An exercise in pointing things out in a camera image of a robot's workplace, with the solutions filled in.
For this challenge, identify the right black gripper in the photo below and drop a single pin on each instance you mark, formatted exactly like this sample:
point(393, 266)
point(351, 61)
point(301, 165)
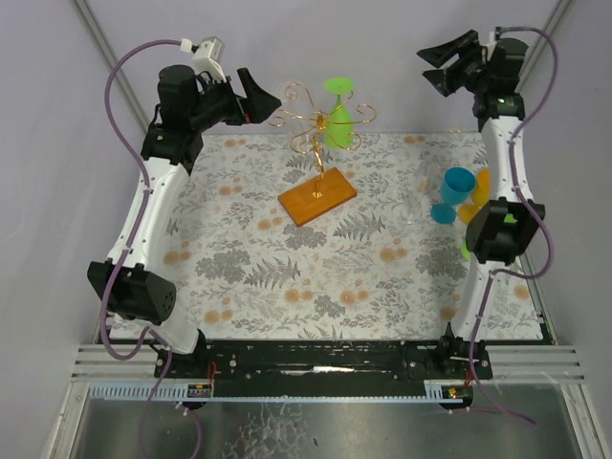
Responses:
point(471, 63)

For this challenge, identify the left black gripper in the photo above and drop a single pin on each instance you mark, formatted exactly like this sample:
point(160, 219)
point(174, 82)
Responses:
point(242, 98)

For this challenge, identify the green wine glass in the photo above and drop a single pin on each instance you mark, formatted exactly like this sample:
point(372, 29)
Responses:
point(339, 122)
point(464, 248)

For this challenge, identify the blue wine glass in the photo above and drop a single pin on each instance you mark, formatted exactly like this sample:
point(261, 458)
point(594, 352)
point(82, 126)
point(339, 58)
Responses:
point(457, 186)

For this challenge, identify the orange wine glass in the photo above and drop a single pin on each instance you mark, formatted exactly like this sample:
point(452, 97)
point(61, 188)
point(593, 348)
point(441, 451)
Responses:
point(479, 197)

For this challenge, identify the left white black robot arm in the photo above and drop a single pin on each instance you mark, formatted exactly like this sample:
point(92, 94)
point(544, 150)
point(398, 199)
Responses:
point(131, 283)

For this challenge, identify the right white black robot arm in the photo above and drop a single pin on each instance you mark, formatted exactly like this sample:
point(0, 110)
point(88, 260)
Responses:
point(504, 227)

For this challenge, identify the orange wooden rack base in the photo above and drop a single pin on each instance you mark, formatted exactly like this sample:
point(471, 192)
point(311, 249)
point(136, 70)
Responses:
point(315, 197)

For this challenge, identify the floral table mat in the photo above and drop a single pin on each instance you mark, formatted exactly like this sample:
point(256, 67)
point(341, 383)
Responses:
point(244, 270)

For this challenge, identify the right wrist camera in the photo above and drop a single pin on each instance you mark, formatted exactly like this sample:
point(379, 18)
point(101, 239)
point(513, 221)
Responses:
point(490, 43)

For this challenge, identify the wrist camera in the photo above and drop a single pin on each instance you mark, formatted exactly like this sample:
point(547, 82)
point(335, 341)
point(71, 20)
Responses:
point(206, 58)
point(490, 43)

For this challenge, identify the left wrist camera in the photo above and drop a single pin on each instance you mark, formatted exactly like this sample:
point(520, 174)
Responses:
point(206, 58)

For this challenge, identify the gold wire glass rack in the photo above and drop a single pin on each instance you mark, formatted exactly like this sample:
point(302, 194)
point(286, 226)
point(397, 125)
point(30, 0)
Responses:
point(311, 140)

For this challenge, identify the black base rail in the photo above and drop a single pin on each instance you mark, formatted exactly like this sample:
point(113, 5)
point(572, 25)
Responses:
point(324, 369)

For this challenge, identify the right grey cable duct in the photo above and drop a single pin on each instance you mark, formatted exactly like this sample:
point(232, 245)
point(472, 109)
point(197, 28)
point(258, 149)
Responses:
point(452, 391)

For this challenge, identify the grey cable duct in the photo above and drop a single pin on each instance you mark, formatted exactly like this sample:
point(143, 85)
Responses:
point(177, 392)
point(452, 391)

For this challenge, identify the left grey cable duct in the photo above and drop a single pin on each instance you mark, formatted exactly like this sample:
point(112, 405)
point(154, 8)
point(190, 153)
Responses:
point(177, 392)

